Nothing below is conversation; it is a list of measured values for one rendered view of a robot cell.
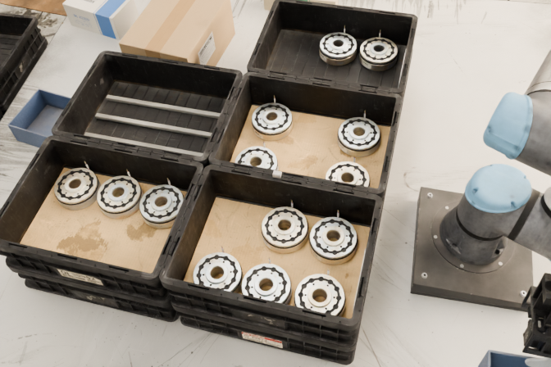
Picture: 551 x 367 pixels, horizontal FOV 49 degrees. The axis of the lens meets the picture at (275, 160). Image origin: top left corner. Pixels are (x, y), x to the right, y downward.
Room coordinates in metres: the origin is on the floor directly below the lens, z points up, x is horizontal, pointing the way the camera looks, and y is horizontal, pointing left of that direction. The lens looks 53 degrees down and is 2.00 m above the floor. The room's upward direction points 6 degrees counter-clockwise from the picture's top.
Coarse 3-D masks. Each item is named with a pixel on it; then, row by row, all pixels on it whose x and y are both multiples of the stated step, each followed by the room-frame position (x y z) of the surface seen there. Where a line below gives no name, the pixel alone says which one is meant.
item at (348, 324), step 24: (216, 168) 0.81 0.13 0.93; (336, 192) 0.72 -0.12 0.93; (360, 192) 0.71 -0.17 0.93; (168, 264) 0.58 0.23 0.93; (168, 288) 0.54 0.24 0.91; (192, 288) 0.53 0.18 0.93; (216, 288) 0.52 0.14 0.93; (360, 288) 0.50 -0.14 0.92; (288, 312) 0.46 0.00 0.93; (312, 312) 0.45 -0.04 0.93; (360, 312) 0.44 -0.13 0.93
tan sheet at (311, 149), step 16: (304, 128) 0.99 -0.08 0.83; (320, 128) 0.98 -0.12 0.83; (336, 128) 0.98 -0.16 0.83; (384, 128) 0.96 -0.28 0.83; (240, 144) 0.96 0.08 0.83; (256, 144) 0.95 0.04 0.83; (272, 144) 0.95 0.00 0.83; (288, 144) 0.94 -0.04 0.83; (304, 144) 0.94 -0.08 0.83; (320, 144) 0.93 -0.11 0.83; (336, 144) 0.93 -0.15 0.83; (384, 144) 0.91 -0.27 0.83; (288, 160) 0.89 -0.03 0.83; (304, 160) 0.89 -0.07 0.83; (320, 160) 0.88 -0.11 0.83; (336, 160) 0.88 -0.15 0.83; (352, 160) 0.87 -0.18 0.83; (368, 160) 0.87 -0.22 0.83; (320, 176) 0.83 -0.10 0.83
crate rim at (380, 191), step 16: (272, 80) 1.07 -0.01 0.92; (288, 80) 1.06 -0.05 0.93; (304, 80) 1.06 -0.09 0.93; (240, 96) 1.03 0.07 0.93; (384, 96) 0.98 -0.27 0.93; (400, 96) 0.97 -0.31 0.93; (224, 128) 0.93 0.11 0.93; (384, 160) 0.79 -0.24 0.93; (288, 176) 0.77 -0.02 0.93; (304, 176) 0.77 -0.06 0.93; (384, 176) 0.75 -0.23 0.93; (368, 192) 0.71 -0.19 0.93; (384, 192) 0.71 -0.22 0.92
